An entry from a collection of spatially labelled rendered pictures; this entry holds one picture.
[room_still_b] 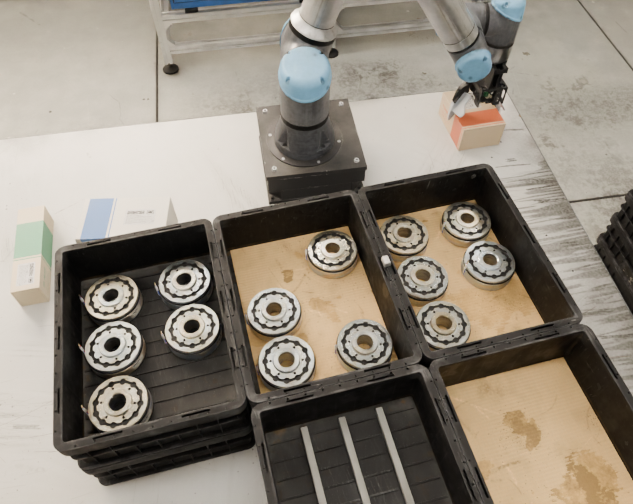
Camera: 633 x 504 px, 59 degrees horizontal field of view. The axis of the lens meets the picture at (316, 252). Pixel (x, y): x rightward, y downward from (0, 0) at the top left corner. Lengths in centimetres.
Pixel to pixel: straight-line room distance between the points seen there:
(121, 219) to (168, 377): 44
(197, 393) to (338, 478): 29
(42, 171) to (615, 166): 228
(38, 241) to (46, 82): 188
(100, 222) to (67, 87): 184
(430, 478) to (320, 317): 35
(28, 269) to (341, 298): 70
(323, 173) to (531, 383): 67
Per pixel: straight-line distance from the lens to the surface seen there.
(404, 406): 105
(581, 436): 111
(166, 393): 108
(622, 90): 327
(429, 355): 98
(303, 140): 137
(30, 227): 148
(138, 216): 137
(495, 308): 117
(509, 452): 106
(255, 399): 94
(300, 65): 131
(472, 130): 159
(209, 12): 292
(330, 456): 101
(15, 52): 352
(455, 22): 125
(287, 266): 117
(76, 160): 168
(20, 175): 170
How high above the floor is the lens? 180
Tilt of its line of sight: 54 degrees down
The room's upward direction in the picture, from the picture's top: straight up
